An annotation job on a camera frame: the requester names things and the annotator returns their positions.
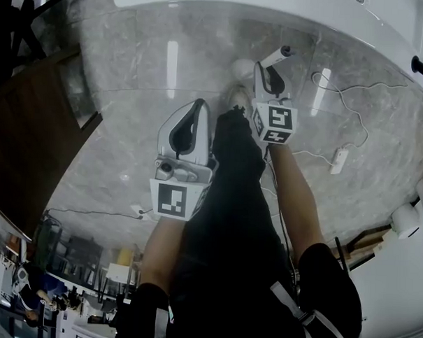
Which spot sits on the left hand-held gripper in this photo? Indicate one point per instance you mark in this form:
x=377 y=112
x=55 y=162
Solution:
x=171 y=198

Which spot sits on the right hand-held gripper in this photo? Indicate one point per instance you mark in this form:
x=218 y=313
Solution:
x=276 y=122

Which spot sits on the white bathtub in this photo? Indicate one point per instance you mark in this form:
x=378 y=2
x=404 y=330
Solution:
x=309 y=8

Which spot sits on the person's right forearm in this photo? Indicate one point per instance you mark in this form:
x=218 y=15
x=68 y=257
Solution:
x=294 y=196

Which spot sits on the person's left forearm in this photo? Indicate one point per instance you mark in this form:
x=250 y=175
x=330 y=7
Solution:
x=162 y=253

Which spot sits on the person's beige shoe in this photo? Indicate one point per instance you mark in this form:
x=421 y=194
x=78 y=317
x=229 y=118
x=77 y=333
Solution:
x=240 y=97

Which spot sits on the person's black clothing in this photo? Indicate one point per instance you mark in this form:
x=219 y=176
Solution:
x=231 y=200

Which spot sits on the white floor socket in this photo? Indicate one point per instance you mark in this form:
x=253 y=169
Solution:
x=139 y=212

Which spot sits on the white power strip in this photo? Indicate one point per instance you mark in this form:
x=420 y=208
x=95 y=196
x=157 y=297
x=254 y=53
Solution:
x=338 y=161

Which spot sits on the dark wooden desk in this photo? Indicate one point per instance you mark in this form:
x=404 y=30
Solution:
x=27 y=132

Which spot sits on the black office chair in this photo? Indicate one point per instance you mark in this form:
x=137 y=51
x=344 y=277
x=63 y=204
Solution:
x=26 y=13

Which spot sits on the wooden shelf frame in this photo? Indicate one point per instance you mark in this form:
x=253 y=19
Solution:
x=369 y=243

